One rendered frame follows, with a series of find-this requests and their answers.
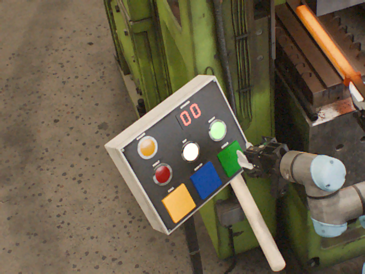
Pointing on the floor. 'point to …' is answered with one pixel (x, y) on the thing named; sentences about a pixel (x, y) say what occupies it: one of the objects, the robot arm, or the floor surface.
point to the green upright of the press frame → (206, 8)
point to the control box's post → (193, 245)
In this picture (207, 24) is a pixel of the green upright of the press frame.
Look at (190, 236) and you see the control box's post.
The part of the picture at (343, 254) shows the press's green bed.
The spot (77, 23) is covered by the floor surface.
